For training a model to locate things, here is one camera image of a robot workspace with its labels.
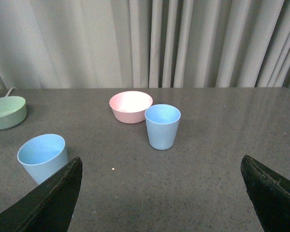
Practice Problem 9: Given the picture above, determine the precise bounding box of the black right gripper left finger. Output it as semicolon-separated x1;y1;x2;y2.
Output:
0;157;83;232

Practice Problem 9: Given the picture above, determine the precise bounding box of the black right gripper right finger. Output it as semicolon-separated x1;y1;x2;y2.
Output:
241;155;290;232

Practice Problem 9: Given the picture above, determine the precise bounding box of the light blue ridged cup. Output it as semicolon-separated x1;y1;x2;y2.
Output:
145;104;181;150

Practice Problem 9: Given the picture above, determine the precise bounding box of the green bowl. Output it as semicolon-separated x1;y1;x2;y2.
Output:
0;96;27;130

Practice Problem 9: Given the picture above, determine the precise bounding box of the pink bowl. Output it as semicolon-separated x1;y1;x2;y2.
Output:
109;91;153;124

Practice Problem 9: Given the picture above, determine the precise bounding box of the white toaster power cable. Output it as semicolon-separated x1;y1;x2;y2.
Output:
0;87;17;99

